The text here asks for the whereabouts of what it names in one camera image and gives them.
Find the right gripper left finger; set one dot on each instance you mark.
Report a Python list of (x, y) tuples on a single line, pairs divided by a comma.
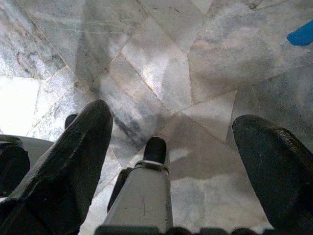
[(61, 183)]

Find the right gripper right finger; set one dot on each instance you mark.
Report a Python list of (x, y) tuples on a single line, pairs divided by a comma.
[(281, 183)]

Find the robot left leg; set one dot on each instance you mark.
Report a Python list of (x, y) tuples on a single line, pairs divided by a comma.
[(34, 148)]

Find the robot leg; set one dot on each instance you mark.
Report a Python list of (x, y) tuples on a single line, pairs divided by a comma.
[(144, 195), (34, 148)]

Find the robot right leg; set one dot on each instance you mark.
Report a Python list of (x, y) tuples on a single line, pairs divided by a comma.
[(144, 195)]

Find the blue shirt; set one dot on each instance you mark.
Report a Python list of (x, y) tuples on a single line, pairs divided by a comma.
[(302, 34)]

